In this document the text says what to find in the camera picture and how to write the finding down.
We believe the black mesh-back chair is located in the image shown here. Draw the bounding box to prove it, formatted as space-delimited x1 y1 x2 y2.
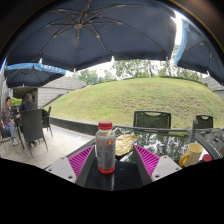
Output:
132 110 172 130
195 114 214 130

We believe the large navy patio umbrella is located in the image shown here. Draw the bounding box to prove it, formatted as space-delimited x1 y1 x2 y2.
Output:
5 0 178 73

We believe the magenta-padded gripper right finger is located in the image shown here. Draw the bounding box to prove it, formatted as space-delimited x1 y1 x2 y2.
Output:
131 144 183 186

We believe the dark wicker patio chair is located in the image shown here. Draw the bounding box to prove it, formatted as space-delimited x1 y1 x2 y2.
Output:
19 109 49 156
41 105 54 138

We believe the navy umbrella with blue trim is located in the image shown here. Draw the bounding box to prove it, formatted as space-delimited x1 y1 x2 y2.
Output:
3 62 68 89

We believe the person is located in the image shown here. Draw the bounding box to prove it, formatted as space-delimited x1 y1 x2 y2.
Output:
0 96 19 147
18 93 37 113

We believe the red-capped clear drink bottle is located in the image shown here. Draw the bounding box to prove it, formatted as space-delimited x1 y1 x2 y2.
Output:
94 121 117 175

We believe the navy umbrella with light-blue edge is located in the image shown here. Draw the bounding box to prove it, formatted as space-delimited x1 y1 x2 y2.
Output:
173 28 224 86

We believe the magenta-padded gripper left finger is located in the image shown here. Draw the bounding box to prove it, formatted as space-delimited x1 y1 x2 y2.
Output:
44 144 98 188

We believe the pale yellow mug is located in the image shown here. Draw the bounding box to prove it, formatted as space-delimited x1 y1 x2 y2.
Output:
178 142 204 168

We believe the flat round red coaster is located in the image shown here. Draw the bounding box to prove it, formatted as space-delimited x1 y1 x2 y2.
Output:
202 153 213 163

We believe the yellow crumpled wrapper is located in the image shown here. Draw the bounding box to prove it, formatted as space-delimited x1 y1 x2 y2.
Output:
114 133 140 157

